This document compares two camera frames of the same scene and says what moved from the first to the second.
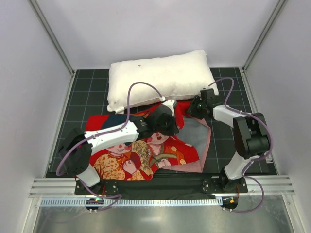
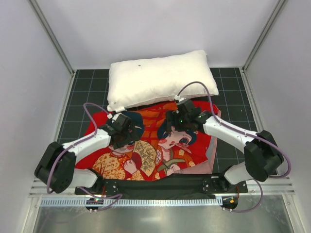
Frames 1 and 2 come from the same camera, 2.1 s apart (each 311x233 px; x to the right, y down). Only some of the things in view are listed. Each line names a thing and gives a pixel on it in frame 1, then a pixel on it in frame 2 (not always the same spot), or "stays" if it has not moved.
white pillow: x=171 y=77 stays
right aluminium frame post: x=271 y=19 stays
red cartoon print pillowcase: x=185 y=152 stays
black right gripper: x=194 y=109 to x=177 y=119
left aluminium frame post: x=43 y=24 stays
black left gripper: x=168 y=125 to x=124 y=140
